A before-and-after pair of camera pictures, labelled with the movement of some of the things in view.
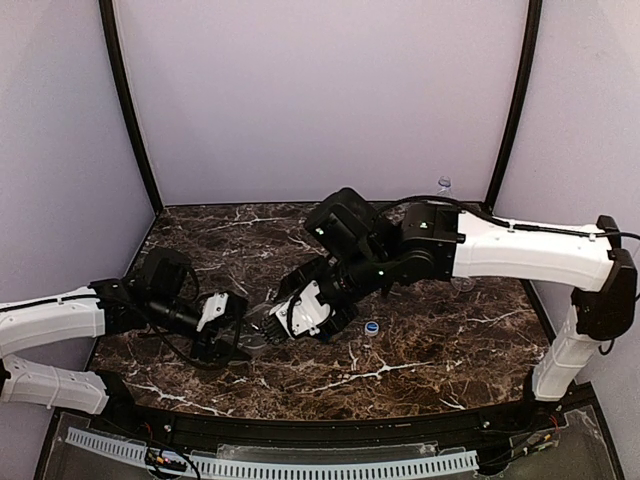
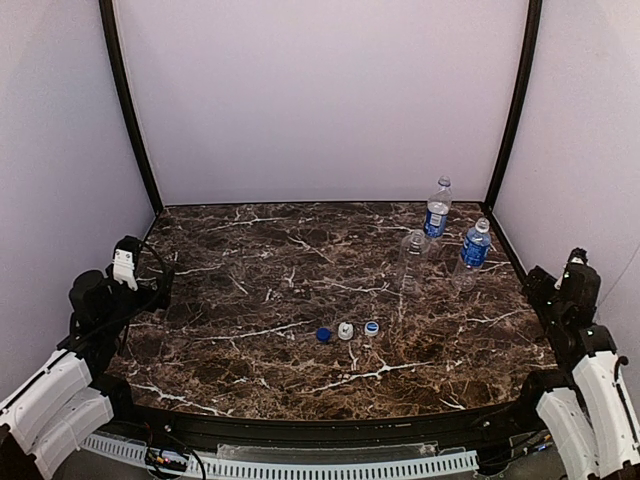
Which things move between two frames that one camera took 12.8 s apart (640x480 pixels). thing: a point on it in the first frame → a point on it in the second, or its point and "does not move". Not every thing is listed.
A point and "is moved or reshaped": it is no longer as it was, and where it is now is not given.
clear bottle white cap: x=246 y=335 is moved or reshaped
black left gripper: x=220 y=330 → x=151 y=296
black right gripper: x=304 y=276 → x=536 y=282
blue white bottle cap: x=371 y=328 does not move
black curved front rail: x=469 y=427 does not move
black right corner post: x=534 y=26 does not move
